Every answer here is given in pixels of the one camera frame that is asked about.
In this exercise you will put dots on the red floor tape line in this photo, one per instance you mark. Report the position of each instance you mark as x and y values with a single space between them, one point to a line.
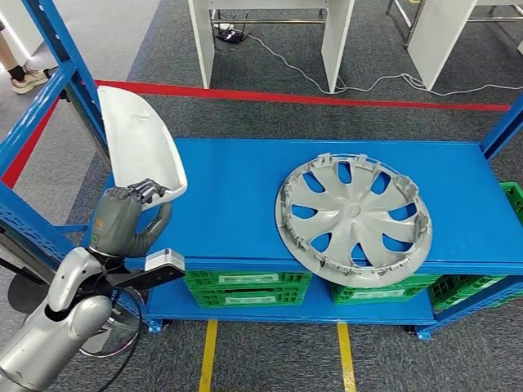
245 96

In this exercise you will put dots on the person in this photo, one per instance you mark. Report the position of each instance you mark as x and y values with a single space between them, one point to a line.
29 80

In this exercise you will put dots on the grey round stand base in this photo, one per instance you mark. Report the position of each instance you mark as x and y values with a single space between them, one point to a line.
118 333

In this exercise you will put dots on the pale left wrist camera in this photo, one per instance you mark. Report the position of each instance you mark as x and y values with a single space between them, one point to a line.
163 261

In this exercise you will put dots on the white plastic mirror cover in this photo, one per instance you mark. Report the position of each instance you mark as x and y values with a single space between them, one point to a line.
134 140

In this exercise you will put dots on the green plastic crate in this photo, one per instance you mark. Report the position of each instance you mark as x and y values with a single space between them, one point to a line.
204 281
449 292
339 295

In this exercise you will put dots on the white lit block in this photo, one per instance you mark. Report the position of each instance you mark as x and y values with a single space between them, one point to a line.
24 21

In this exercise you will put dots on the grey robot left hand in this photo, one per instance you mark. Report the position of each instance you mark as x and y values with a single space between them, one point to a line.
118 227

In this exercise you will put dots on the yellow floor tape strip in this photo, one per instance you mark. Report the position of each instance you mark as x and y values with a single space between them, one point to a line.
346 357
208 357

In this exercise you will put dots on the blue metal shelf rack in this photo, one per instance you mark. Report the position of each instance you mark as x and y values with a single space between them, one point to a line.
245 189

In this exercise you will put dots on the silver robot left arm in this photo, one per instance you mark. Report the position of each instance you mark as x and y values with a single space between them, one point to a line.
53 335

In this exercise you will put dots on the black round stand base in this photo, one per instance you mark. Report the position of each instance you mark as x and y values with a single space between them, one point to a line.
24 297

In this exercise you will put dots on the black router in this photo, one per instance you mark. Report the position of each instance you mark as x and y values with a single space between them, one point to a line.
231 37

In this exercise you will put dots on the silver wheel hubcap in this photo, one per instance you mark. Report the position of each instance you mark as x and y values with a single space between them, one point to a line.
351 211

